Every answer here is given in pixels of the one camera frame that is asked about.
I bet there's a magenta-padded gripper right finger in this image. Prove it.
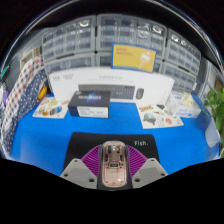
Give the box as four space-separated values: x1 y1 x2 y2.
124 143 169 189

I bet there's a black mouse pad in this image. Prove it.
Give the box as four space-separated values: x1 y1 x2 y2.
63 131 161 192

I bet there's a small sticker sheet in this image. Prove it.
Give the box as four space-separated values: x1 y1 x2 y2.
32 96 70 119

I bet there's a small black box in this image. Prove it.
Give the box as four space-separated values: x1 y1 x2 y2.
67 89 112 119

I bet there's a transparent pink computer mouse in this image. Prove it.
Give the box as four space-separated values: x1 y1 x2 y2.
99 140 128 188

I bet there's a beige slatted crate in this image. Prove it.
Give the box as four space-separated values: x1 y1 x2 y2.
19 46 42 70

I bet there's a white keyboard box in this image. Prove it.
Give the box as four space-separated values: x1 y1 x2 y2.
48 66 176 105

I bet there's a yellow blue box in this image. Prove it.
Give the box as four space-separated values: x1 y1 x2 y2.
111 43 157 73

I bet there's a large sticker sheet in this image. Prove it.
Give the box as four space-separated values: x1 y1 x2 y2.
135 102 185 130

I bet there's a green plant in white pot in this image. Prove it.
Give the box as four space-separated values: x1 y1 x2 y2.
202 84 224 158

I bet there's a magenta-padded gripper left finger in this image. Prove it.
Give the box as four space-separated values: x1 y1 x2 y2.
59 143 103 190

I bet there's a patterned checkered cloth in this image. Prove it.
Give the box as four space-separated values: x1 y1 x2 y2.
0 56 49 158

